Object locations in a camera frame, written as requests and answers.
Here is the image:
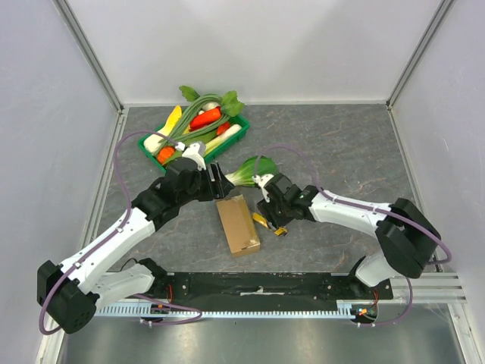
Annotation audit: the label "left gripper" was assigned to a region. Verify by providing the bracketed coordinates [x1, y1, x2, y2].
[178, 161, 234, 206]

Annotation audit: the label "yellow utility knife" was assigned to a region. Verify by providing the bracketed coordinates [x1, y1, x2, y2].
[252, 212, 288, 237]

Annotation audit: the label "brown cardboard express box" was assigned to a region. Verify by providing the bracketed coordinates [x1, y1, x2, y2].
[216, 195, 261, 257]

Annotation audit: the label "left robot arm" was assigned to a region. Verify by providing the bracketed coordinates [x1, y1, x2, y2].
[36, 158, 235, 335]

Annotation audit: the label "green bok choy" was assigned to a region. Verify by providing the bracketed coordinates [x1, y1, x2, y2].
[225, 156, 279, 187]

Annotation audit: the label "green white leek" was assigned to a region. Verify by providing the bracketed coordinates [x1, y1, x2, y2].
[204, 136, 229, 155]

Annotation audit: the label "small orange pumpkin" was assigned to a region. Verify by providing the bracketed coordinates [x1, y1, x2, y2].
[156, 146, 176, 165]

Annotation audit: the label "red chili pepper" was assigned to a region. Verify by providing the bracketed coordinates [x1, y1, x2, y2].
[189, 107, 221, 130]

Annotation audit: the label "green plastic vegetable tray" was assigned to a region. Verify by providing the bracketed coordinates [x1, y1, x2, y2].
[137, 115, 250, 174]

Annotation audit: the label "green long beans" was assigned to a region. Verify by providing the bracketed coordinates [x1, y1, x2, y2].
[158, 93, 233, 146]

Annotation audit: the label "white daikon stalk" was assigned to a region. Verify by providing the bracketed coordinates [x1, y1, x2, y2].
[143, 124, 171, 155]

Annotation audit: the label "yellow corn cob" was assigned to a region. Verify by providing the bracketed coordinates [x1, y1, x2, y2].
[163, 105, 183, 134]

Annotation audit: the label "green leafy vegetable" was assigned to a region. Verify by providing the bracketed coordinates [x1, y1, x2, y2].
[179, 85, 245, 117]

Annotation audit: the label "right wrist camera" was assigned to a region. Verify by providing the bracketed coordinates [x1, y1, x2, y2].
[252, 174, 274, 202]

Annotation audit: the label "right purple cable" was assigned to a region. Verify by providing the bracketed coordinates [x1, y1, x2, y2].
[252, 145, 453, 329]

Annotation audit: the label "grey cable duct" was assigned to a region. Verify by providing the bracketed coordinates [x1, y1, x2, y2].
[95, 300, 355, 319]

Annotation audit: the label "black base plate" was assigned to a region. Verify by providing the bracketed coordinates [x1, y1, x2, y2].
[148, 272, 393, 312]

